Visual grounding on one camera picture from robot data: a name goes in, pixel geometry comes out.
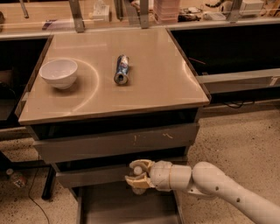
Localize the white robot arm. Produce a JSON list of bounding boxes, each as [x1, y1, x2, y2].
[[125, 159, 280, 224]]

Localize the grey drawer cabinet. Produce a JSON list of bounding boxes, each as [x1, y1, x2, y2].
[[14, 26, 212, 224]]

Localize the white box on shelf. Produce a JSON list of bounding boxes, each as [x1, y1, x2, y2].
[[91, 0, 110, 22]]

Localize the black table leg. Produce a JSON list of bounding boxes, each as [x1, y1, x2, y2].
[[41, 167, 56, 200]]

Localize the grey open bottom drawer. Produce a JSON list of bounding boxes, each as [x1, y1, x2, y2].
[[73, 181, 184, 224]]

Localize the clear plastic water bottle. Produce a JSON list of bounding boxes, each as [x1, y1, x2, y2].
[[132, 166, 146, 195]]

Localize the small bottle on floor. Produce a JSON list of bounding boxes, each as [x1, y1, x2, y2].
[[6, 169, 26, 188]]

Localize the black cable on floor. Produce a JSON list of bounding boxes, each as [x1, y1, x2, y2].
[[27, 167, 51, 224]]

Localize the grey metal side rail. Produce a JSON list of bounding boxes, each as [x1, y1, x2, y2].
[[197, 68, 280, 94]]

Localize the blue crushed soda can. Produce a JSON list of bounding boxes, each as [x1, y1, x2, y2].
[[114, 54, 129, 85]]

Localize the grey top drawer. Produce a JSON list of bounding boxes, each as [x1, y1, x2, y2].
[[33, 122, 200, 164]]

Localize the pink plastic container stack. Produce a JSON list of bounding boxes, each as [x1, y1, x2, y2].
[[153, 0, 180, 24]]

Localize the grey middle drawer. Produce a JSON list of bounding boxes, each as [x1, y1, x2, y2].
[[56, 164, 133, 188]]

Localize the grey metal upright post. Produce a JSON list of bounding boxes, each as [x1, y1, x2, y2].
[[140, 0, 149, 29], [68, 0, 85, 33]]

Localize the white ceramic bowl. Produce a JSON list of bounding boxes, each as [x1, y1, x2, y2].
[[38, 59, 78, 89]]

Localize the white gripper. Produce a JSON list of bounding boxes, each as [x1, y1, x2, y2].
[[125, 159, 192, 192]]

